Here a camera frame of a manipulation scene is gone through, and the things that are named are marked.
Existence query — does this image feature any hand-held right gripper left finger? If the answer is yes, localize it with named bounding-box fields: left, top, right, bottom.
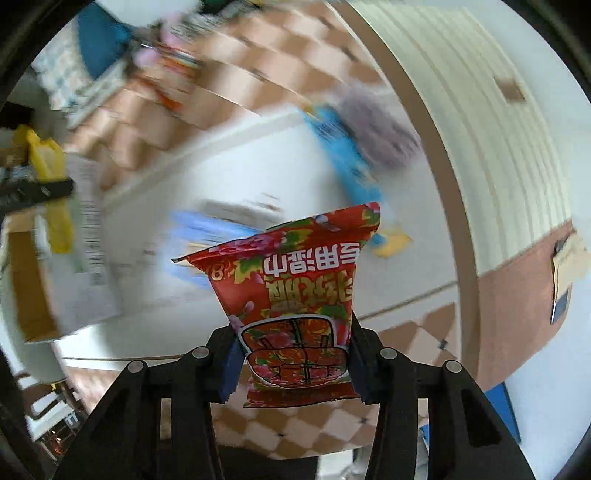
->
left=54, top=325, right=245, bottom=480

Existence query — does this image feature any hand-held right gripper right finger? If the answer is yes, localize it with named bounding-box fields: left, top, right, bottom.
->
left=347, top=318, right=536, bottom=480

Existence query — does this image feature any red floral wet wipes packet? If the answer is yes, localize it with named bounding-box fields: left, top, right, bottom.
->
left=172, top=202, right=382, bottom=409

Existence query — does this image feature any light blue packet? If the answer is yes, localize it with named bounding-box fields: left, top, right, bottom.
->
left=167, top=209, right=273, bottom=289

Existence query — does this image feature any yellow card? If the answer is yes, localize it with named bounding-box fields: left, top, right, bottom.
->
left=374, top=228, right=413, bottom=258

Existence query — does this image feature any white bed sheet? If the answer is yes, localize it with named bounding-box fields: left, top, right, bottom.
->
left=55, top=92, right=462, bottom=361

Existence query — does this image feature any cardboard box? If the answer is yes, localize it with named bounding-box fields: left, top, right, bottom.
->
left=4, top=210, right=84, bottom=344

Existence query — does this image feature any grey fluffy cloth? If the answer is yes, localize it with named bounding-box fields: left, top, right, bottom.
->
left=339, top=85, right=423, bottom=171

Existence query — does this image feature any yellow plastic bag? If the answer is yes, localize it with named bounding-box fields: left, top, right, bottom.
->
left=13, top=126, right=75, bottom=254

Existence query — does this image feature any checkered blanket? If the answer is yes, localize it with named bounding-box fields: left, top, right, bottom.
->
left=65, top=4, right=389, bottom=195

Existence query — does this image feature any blue cushion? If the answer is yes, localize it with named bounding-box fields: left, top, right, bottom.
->
left=76, top=9, right=134, bottom=81

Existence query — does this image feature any cardboard piece on wall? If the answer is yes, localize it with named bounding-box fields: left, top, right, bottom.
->
left=552, top=231, right=591, bottom=301

